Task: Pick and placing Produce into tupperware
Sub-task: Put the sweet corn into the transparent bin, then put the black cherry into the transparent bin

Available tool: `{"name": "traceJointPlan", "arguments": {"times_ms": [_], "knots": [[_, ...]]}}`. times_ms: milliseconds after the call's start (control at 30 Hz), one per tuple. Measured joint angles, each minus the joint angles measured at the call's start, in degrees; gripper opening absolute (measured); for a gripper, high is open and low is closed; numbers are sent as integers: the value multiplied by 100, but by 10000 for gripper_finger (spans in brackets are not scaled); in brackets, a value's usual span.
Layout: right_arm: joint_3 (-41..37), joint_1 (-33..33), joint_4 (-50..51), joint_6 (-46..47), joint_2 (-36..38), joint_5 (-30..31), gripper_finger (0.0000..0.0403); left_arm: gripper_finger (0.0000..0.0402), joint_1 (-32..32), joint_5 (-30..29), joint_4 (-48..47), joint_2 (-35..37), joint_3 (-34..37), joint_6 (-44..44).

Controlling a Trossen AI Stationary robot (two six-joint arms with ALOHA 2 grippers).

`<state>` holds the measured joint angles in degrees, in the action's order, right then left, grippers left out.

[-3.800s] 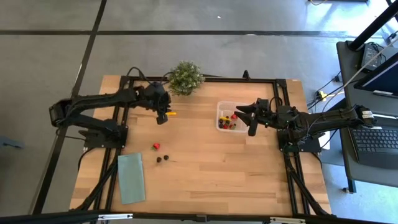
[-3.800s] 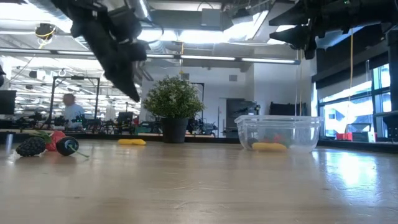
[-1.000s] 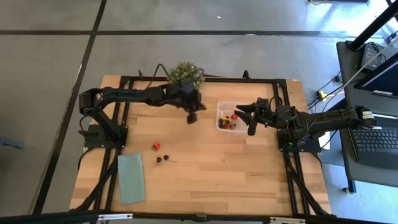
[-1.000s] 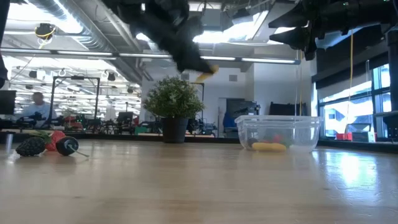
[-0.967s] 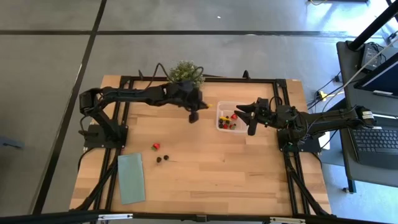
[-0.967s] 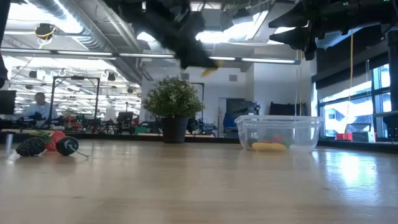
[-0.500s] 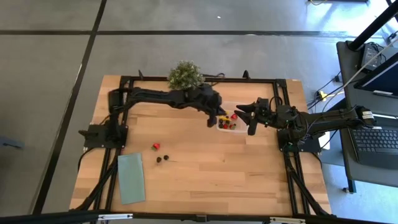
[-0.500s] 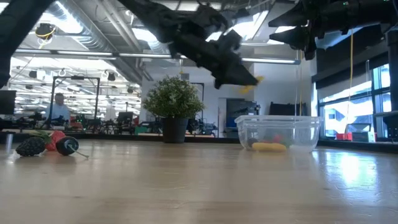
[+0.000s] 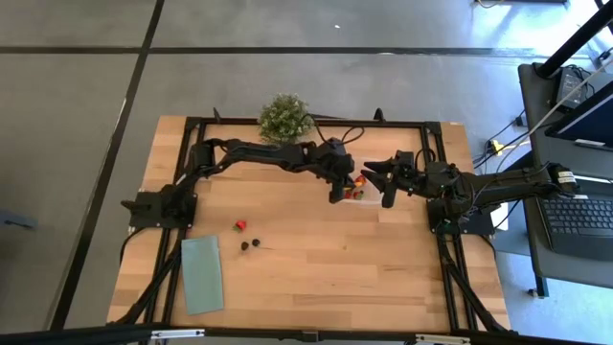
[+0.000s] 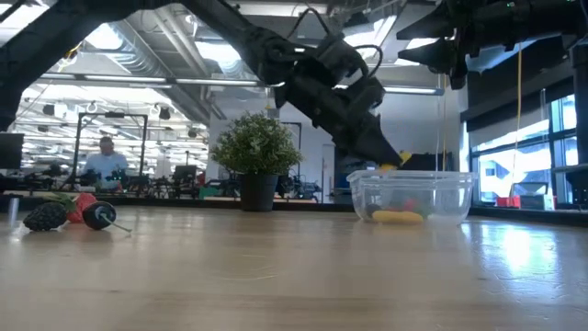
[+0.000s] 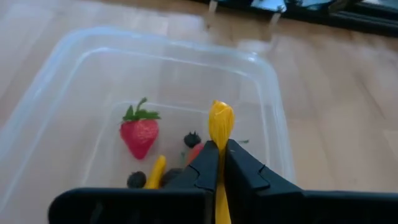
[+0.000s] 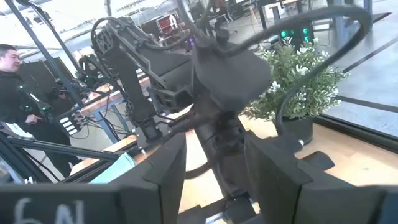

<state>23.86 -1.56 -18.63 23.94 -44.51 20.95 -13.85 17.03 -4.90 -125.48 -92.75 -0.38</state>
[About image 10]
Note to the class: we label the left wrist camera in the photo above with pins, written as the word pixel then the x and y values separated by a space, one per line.
pixel 340 57

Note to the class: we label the clear plastic tupperware container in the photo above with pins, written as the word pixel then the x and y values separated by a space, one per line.
pixel 455 197

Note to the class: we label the black cabinet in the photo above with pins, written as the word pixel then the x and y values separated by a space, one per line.
pixel 342 184

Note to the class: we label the background robot workstation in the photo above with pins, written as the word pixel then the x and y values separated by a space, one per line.
pixel 301 188

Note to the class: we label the large black toy blackberry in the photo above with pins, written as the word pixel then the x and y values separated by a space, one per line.
pixel 46 217

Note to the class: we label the green plant in black pot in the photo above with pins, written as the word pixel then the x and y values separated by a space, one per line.
pixel 257 147

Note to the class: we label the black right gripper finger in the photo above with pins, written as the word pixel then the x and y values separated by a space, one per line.
pixel 436 55
pixel 432 27

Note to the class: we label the red toy strawberry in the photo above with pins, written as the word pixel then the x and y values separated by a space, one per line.
pixel 410 205
pixel 84 204

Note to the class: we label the person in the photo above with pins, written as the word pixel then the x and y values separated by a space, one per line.
pixel 106 163

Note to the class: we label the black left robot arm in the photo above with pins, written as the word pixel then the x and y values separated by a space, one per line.
pixel 46 37

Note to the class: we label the long ceiling light bar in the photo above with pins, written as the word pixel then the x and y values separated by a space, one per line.
pixel 216 82

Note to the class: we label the black computer monitor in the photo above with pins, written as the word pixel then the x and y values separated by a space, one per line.
pixel 11 151

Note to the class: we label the black couch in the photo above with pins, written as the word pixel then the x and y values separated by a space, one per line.
pixel 432 162

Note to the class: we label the red plastic bin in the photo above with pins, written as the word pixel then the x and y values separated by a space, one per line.
pixel 507 202

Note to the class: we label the yellow toy banana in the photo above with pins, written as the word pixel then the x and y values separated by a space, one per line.
pixel 397 217

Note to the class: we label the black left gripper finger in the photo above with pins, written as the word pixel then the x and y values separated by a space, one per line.
pixel 365 161
pixel 372 140

